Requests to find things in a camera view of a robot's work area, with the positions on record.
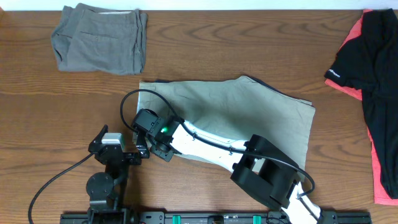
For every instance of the navy blue shorts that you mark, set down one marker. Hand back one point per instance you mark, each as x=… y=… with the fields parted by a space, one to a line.
x=254 y=80

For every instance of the khaki beige shorts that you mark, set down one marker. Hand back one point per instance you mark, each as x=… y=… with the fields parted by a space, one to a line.
x=235 y=109

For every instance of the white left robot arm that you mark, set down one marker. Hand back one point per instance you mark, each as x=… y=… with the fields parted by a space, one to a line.
x=106 y=189

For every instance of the folded grey shorts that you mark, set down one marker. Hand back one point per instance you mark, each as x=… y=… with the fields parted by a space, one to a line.
x=90 y=39

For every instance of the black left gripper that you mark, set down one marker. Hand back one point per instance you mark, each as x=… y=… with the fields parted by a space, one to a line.
x=142 y=152

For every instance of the red garment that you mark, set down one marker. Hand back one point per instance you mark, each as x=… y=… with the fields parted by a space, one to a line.
x=377 y=174

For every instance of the black t-shirt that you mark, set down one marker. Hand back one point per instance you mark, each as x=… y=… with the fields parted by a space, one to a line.
x=366 y=64

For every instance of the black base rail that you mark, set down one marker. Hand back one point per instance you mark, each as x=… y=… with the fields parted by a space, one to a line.
x=177 y=218

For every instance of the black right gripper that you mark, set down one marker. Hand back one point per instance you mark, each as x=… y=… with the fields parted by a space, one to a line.
x=153 y=147

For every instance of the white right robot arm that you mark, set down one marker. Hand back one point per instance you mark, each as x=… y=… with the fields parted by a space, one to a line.
x=259 y=168

